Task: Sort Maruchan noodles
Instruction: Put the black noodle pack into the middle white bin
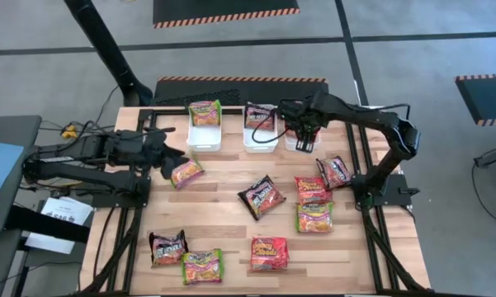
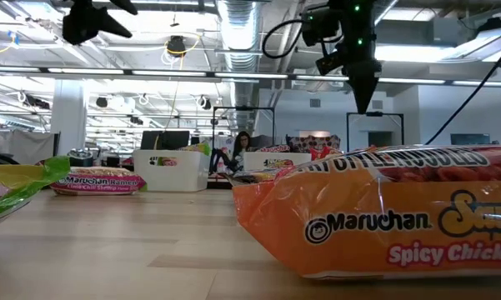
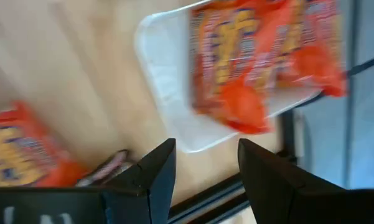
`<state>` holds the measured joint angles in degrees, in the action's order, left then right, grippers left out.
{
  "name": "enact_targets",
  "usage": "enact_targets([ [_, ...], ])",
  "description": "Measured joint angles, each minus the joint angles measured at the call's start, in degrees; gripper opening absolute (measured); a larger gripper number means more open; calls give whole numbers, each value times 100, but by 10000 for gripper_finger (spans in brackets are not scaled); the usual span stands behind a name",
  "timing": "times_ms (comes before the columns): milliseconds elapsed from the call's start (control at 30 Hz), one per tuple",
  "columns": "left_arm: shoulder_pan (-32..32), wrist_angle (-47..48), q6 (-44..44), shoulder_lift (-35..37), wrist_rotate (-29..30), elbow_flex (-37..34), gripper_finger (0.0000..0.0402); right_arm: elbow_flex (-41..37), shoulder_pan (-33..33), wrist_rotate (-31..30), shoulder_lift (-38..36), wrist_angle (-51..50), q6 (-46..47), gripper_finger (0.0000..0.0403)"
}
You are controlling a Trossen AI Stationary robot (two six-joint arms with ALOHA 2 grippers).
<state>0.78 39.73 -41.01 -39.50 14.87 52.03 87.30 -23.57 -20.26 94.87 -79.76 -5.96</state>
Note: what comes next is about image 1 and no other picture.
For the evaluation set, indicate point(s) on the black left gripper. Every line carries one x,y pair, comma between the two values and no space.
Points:
157,148

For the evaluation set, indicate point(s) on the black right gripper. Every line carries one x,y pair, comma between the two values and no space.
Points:
303,116

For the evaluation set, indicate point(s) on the green lime chili noodle pack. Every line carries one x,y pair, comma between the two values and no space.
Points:
205,113
187,173
202,267
314,217

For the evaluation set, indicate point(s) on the black fire noodle pack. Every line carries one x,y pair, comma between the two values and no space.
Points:
261,197
259,117
168,249

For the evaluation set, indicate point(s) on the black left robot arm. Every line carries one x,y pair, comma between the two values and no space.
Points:
78,150

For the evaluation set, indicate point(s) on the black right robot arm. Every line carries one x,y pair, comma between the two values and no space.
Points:
379,117

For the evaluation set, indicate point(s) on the white plastic bin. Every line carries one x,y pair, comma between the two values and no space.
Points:
204,138
260,147
291,146

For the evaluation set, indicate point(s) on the dark red tilted packet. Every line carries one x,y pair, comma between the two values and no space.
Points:
334,172

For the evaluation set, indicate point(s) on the orange spicy chicken noodle pack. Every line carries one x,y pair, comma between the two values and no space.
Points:
312,189
269,253

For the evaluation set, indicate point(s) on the hazard-striped black floor mat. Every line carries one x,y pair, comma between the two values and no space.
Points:
227,10
239,88
487,99

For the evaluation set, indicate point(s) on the white paper sheet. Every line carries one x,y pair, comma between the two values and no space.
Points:
62,214

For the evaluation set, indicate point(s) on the black desk leg bar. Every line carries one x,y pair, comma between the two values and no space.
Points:
45,222

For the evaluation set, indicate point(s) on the grey side desk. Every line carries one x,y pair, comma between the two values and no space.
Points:
8,128

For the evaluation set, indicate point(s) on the blue flat panel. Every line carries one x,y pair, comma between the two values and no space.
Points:
0,181

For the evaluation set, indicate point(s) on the dark equipment base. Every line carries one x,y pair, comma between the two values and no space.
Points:
493,156

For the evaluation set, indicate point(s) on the black aluminium table frame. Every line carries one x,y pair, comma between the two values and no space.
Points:
233,110

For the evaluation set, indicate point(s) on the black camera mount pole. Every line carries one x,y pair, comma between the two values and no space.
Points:
103,45

